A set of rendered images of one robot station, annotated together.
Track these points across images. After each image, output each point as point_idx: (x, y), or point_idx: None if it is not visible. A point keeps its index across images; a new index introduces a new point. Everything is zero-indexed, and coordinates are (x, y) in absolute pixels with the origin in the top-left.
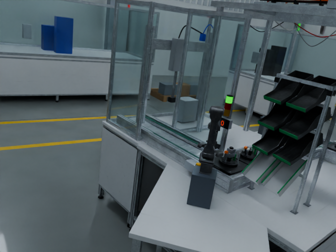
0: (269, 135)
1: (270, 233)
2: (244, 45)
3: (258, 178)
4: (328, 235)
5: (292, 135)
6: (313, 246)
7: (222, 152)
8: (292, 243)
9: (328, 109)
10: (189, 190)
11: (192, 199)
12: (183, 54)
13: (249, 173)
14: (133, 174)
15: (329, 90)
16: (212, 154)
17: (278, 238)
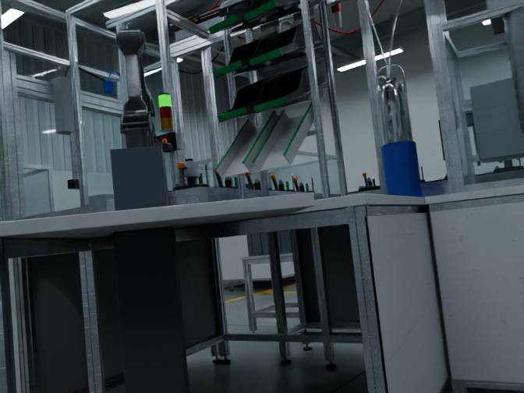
0: (242, 106)
1: (295, 211)
2: (163, 12)
3: (246, 157)
4: (394, 199)
5: (271, 54)
6: (377, 199)
7: (170, 143)
8: (338, 196)
9: (311, 19)
10: (115, 187)
11: (125, 204)
12: (74, 81)
13: (229, 170)
14: (13, 315)
15: None
16: (143, 111)
17: (311, 207)
